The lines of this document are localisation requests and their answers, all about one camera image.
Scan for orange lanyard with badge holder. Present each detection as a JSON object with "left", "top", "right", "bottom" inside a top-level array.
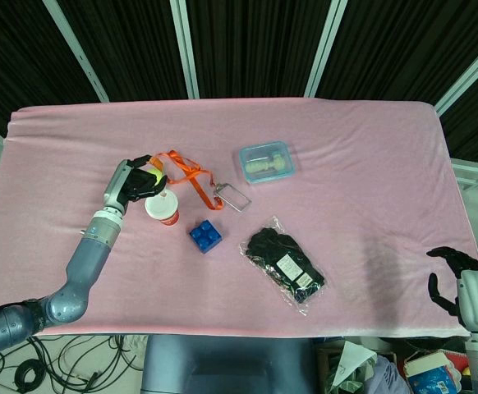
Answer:
[{"left": 150, "top": 149, "right": 252, "bottom": 213}]

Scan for pink tablecloth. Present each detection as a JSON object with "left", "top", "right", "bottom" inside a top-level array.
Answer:
[{"left": 0, "top": 97, "right": 478, "bottom": 338}]

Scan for white paper sheet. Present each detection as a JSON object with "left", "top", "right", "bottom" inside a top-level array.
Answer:
[{"left": 331, "top": 339, "right": 378, "bottom": 389}]

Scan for yellow-green tennis ball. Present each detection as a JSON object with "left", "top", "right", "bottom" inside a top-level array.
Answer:
[{"left": 147, "top": 167, "right": 168, "bottom": 186}]

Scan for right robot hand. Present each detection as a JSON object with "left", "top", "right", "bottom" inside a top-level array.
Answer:
[{"left": 425, "top": 246, "right": 478, "bottom": 332}]

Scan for red white paper cup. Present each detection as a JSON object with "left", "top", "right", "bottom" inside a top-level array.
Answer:
[{"left": 144, "top": 189, "right": 182, "bottom": 227}]

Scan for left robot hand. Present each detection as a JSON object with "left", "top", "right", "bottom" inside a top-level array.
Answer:
[{"left": 102, "top": 154, "right": 168, "bottom": 214}]

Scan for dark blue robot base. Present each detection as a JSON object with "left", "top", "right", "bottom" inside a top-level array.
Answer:
[{"left": 140, "top": 334, "right": 318, "bottom": 394}]

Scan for clear blue plastic box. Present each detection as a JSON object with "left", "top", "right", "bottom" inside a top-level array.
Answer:
[{"left": 237, "top": 140, "right": 298, "bottom": 185}]

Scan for black cables on floor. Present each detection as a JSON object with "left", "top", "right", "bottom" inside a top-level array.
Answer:
[{"left": 0, "top": 334, "right": 141, "bottom": 394}]

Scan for blue and white box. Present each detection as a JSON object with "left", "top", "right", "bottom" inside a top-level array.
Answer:
[{"left": 402, "top": 350, "right": 457, "bottom": 394}]

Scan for blue toy building brick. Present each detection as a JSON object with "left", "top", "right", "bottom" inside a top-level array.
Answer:
[{"left": 188, "top": 219, "right": 224, "bottom": 254}]

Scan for black gloves in plastic bag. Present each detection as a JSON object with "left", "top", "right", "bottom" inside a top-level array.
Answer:
[{"left": 239, "top": 216, "right": 328, "bottom": 317}]

